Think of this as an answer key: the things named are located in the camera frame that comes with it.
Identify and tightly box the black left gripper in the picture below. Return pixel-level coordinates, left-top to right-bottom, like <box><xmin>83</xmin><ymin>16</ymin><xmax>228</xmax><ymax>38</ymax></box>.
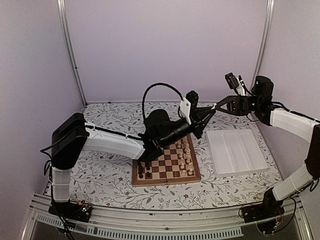
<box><xmin>161</xmin><ymin>107</ymin><xmax>217</xmax><ymax>149</ymax></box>

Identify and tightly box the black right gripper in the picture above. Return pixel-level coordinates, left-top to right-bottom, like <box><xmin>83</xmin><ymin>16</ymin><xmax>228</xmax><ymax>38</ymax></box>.
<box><xmin>213</xmin><ymin>95</ymin><xmax>261</xmax><ymax>117</ymax></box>

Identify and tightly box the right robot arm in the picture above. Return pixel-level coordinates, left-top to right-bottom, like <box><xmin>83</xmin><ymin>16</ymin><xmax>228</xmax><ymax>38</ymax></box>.
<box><xmin>216</xmin><ymin>73</ymin><xmax>320</xmax><ymax>236</ymax></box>

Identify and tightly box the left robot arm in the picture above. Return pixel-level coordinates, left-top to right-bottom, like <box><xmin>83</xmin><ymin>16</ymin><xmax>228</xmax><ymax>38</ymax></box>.
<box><xmin>40</xmin><ymin>90</ymin><xmax>217</xmax><ymax>222</ymax></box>

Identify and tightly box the wooden chess board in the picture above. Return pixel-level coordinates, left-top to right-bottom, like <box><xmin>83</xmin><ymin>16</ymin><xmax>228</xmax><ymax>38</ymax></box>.
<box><xmin>132</xmin><ymin>135</ymin><xmax>202</xmax><ymax>187</ymax></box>

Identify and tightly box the row of dark chess pieces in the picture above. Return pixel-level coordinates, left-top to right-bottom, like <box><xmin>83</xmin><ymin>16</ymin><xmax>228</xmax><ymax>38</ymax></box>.
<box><xmin>137</xmin><ymin>162</ymin><xmax>152</xmax><ymax>180</ymax></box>

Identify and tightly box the white three-compartment plastic tray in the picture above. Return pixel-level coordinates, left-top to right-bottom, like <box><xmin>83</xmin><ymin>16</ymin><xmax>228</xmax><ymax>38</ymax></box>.
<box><xmin>205</xmin><ymin>129</ymin><xmax>268</xmax><ymax>178</ymax></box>

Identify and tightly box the floral patterned table mat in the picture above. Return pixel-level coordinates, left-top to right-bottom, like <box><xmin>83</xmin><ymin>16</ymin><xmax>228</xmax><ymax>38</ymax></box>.
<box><xmin>69</xmin><ymin>112</ymin><xmax>282</xmax><ymax>210</ymax></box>

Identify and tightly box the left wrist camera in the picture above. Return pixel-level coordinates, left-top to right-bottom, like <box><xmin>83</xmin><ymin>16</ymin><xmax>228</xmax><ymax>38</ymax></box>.
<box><xmin>178</xmin><ymin>90</ymin><xmax>199</xmax><ymax>125</ymax></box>

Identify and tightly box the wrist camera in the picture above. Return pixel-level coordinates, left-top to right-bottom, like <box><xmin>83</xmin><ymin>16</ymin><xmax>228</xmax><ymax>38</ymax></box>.
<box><xmin>178</xmin><ymin>90</ymin><xmax>199</xmax><ymax>125</ymax></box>
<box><xmin>224</xmin><ymin>72</ymin><xmax>246</xmax><ymax>96</ymax></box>

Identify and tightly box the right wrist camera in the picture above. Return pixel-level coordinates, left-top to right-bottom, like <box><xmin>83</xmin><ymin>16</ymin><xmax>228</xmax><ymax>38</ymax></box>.
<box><xmin>224</xmin><ymin>72</ymin><xmax>246</xmax><ymax>96</ymax></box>

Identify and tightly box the right aluminium frame post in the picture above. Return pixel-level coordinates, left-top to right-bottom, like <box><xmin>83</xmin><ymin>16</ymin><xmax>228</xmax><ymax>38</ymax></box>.
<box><xmin>252</xmin><ymin>0</ymin><xmax>275</xmax><ymax>82</ymax></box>

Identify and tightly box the aluminium frame post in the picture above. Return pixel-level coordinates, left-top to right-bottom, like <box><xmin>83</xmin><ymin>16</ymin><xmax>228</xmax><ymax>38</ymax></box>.
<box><xmin>56</xmin><ymin>0</ymin><xmax>88</xmax><ymax>107</ymax></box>
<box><xmin>252</xmin><ymin>0</ymin><xmax>275</xmax><ymax>82</ymax></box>

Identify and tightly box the front aluminium rail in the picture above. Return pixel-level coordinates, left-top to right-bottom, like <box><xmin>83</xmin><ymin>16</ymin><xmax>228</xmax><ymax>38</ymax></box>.
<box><xmin>21</xmin><ymin>194</ymin><xmax>316</xmax><ymax>240</ymax></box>

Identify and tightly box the left aluminium frame post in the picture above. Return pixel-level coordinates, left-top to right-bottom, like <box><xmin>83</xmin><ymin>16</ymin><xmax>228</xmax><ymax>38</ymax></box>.
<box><xmin>56</xmin><ymin>0</ymin><xmax>88</xmax><ymax>107</ymax></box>

